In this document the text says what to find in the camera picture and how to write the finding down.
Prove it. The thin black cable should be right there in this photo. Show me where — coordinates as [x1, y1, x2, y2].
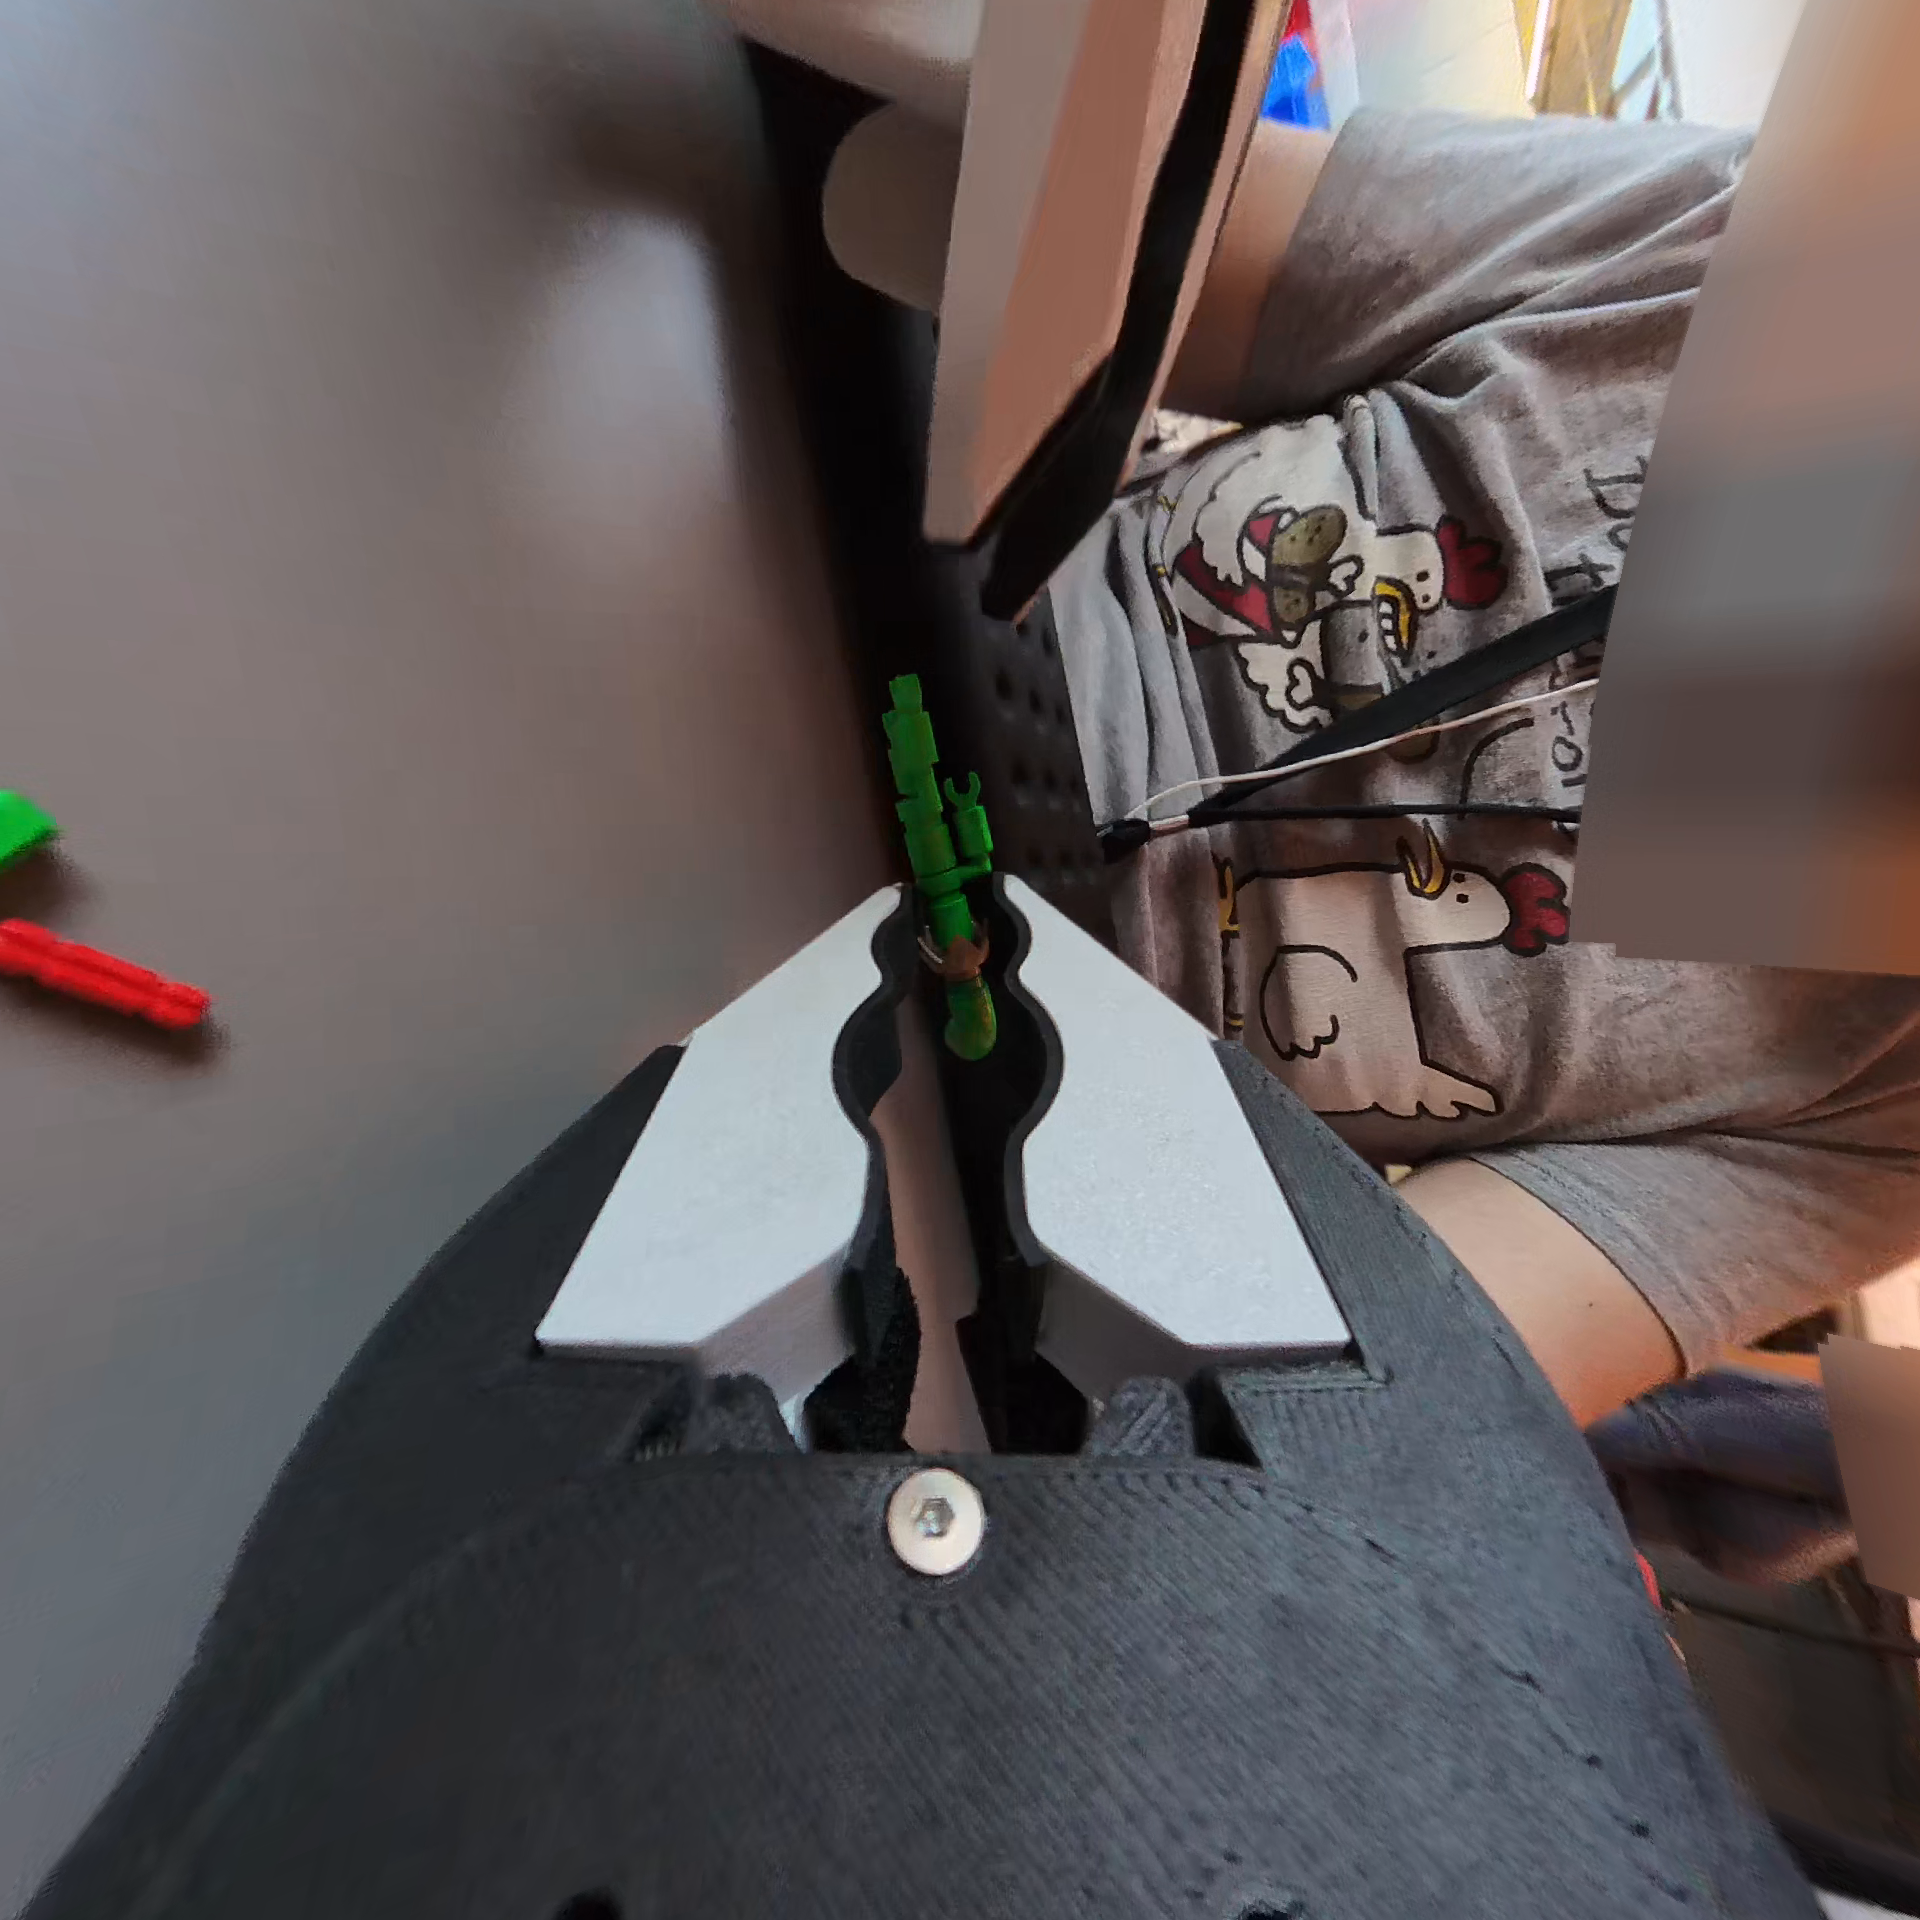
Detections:
[1102, 804, 1588, 863]

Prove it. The person's left forearm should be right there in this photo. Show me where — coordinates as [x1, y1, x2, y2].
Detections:
[1395, 1153, 1690, 1429]

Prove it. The white cable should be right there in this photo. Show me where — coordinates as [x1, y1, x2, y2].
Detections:
[1135, 678, 1603, 828]

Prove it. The green lego stem brown collar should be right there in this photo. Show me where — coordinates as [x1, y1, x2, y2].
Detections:
[883, 676, 1001, 1060]

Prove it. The long red lego pin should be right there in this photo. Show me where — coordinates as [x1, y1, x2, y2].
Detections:
[0, 919, 212, 1034]

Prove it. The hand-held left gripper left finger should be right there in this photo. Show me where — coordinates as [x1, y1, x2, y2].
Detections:
[536, 882, 923, 1449]

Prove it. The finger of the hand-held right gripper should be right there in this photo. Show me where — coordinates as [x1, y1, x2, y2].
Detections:
[822, 0, 1297, 625]

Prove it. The dark blue cloth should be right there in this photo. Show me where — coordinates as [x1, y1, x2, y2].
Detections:
[1588, 1371, 1883, 1593]

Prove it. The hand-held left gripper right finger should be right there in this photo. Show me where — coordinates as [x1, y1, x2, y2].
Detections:
[958, 879, 1350, 1400]

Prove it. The person in grey chicken shirt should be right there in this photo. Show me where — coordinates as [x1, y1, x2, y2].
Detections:
[1053, 103, 1920, 1378]

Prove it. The person's right forearm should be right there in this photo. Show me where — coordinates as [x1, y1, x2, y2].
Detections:
[1161, 112, 1351, 419]

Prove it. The black strap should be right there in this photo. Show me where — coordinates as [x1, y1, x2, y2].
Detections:
[1182, 587, 1621, 828]

